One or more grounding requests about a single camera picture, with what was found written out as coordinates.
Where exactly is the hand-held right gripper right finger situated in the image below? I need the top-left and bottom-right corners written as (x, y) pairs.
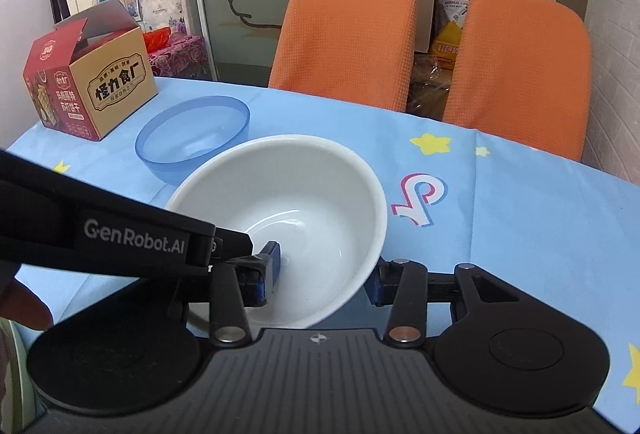
top-left (366, 256), bottom-right (538, 349)

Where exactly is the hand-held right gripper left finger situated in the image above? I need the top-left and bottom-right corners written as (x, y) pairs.
top-left (207, 261), bottom-right (275, 349)

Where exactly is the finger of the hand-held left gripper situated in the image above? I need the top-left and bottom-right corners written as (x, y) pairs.
top-left (214, 230), bottom-right (282, 287)

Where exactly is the white ceramic bowl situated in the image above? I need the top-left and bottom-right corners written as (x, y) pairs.
top-left (164, 135), bottom-right (389, 330)

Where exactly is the person's left hand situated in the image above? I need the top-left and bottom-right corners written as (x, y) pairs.
top-left (0, 264), bottom-right (55, 332)

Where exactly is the blue plastic bowl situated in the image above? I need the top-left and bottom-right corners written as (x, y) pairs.
top-left (135, 95), bottom-right (252, 186)

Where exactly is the red and brown cracker box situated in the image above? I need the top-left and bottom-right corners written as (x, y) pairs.
top-left (22, 0), bottom-right (159, 142)

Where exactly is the floral patterned cloth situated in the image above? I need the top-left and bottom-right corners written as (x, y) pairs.
top-left (142, 28), bottom-right (218, 80)

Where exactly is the clear plastic wrapped package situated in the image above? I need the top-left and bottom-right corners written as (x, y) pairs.
top-left (407, 52), bottom-right (457, 121)

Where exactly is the orange chair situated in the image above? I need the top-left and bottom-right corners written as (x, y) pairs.
top-left (442, 0), bottom-right (593, 163)
top-left (267, 0), bottom-right (418, 115)

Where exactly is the yellow snack bag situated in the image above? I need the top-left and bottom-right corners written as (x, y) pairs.
top-left (429, 0), bottom-right (488, 64)

